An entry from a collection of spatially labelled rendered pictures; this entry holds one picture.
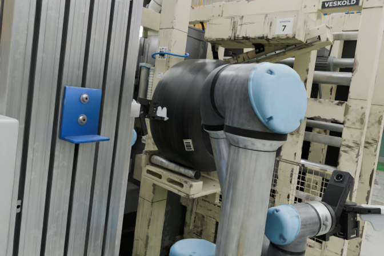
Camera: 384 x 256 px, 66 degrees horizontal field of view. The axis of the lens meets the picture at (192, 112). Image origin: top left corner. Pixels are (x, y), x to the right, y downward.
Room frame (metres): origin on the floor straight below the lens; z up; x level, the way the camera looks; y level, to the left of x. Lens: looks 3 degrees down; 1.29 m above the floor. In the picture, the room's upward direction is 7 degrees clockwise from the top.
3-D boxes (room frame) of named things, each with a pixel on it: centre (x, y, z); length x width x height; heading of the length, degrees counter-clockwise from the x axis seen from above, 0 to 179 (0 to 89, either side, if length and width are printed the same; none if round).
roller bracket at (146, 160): (1.77, 0.10, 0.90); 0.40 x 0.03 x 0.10; 138
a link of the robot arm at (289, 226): (0.62, -0.24, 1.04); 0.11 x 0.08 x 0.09; 122
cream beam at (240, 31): (1.79, -0.32, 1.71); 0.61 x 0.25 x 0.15; 48
